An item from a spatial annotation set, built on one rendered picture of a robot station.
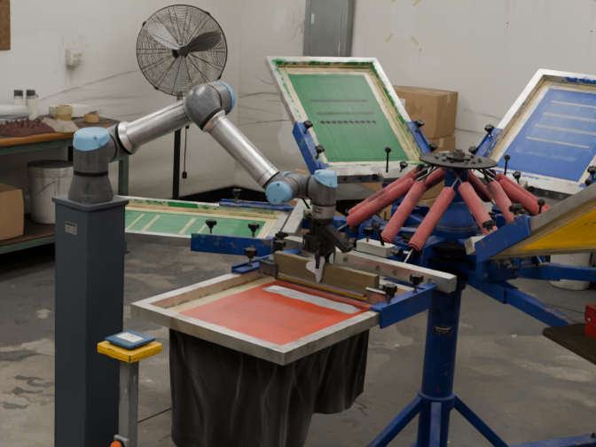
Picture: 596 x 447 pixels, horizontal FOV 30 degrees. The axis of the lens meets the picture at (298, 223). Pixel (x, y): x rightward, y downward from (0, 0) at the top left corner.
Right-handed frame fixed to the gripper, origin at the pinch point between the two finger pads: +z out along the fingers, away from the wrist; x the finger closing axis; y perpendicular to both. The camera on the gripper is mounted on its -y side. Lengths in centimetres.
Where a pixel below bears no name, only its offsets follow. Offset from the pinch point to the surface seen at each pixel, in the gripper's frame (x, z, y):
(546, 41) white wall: -413, -55, 116
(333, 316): 16.0, 5.6, -15.2
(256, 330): 43.3, 5.8, -6.9
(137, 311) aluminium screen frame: 60, 4, 26
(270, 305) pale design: 21.9, 5.7, 4.6
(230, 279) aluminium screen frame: 17.8, 2.8, 25.2
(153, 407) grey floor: -55, 102, 126
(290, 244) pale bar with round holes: -21.9, -1.0, 30.7
